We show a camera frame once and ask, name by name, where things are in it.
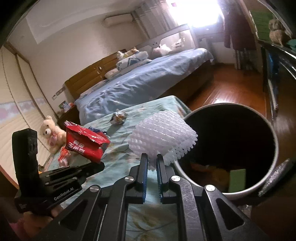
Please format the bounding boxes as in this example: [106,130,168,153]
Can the white foam fruit net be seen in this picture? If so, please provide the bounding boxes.
[127,110,198,171]

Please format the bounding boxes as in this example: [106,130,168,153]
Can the orange foam fruit net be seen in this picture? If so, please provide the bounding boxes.
[191,163,229,192]

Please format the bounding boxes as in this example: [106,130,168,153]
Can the red snack bag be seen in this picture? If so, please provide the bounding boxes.
[64,121,110,163]

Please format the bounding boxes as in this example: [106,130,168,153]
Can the silver snack wrapper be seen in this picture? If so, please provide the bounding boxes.
[110,109,127,125]

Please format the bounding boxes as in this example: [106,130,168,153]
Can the green juice carton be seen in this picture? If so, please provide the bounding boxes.
[228,169,246,193]

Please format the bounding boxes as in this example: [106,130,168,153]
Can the red white plastic bag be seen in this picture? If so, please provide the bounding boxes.
[58,147,70,167]

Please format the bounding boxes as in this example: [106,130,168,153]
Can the blue plastic wrapper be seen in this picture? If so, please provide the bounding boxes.
[88,126,108,138]

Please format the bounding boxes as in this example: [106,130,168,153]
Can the white round trash bin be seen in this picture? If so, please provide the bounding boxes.
[173,103,279,200]

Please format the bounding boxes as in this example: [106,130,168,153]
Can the person's left hand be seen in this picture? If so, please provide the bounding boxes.
[23,205,63,240]

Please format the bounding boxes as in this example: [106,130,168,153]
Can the cream teddy bear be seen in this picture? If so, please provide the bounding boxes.
[40,115,66,154]

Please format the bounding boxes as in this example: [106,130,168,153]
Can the dark wooden nightstand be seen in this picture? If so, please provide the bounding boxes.
[57,105,81,131]

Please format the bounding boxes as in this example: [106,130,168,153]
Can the large blue bed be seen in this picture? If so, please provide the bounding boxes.
[75,48,214,125]

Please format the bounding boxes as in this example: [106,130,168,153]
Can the white pillow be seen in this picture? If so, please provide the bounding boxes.
[104,68,120,80]

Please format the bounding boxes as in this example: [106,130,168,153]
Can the wooden headboard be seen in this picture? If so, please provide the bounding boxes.
[65,52,118,100]

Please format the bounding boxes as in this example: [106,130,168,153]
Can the folded blue white quilt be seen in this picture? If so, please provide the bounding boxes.
[116,51,151,71]

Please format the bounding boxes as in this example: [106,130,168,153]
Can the plush dog toy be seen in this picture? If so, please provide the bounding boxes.
[116,47,139,61]

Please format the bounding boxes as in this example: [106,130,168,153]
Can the white radiator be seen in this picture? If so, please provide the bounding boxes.
[234,49,258,71]

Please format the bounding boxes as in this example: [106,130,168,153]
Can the grey curtain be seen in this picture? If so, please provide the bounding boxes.
[131,1,178,39]

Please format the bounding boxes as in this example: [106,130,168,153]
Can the black tv cabinet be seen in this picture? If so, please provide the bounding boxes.
[258,40,295,120]

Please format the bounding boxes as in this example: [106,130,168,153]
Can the dark red hanging coat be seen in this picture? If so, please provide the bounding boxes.
[224,4,256,51]

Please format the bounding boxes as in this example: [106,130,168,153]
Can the brown plush toy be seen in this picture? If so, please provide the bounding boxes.
[268,19,290,47]

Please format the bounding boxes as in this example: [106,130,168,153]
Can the green stacked boxes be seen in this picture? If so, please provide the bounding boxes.
[249,11,273,42]

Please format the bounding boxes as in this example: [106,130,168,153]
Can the grey crib guard rail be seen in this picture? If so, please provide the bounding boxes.
[136,24,199,60]

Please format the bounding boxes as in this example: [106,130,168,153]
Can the wall air conditioner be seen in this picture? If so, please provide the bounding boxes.
[103,14,133,27]

